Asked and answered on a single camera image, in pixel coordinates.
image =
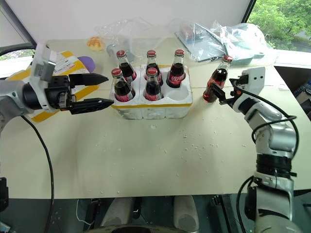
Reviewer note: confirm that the purple round object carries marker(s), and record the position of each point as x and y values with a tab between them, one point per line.
87	62

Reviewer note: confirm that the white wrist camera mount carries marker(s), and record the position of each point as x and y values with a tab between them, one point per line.
255	78
42	69

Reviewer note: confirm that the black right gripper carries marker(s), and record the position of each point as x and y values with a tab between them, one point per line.
240	86

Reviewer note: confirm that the white box with yellow tape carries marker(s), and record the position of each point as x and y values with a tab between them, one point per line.
73	63

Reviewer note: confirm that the black device under table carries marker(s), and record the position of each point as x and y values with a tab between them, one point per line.
93	211

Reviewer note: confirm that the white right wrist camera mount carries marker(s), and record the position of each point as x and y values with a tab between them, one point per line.
255	78

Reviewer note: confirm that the golden bread bun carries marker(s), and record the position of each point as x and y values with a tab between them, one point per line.
96	43

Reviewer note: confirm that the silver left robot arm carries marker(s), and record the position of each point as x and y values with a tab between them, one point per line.
12	97

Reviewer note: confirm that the clear plastic bags pile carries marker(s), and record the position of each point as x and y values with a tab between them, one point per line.
245	46

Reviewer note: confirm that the plastic bag with blue package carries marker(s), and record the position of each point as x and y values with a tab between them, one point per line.
199	41

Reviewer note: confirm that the black block at edge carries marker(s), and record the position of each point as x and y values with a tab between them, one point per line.
3	194

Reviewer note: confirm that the grey rounded shape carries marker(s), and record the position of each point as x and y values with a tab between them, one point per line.
116	213
185	213

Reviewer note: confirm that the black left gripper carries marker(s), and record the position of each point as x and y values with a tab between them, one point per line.
57	91

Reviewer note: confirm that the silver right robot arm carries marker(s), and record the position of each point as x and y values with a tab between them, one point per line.
274	136

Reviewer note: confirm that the blue items in bin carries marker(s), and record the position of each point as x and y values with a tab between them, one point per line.
303	91

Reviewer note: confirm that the clear crumpled plastic bag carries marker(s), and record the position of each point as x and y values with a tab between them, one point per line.
136	29

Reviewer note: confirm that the white foam bottle crate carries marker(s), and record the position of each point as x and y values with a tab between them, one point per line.
155	109

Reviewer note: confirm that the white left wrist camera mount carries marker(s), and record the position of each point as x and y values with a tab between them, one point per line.
42	69

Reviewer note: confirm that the glass cola bottle red cap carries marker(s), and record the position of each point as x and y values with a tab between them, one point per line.
153	61
153	88
125	66
177	72
216	82
121	88

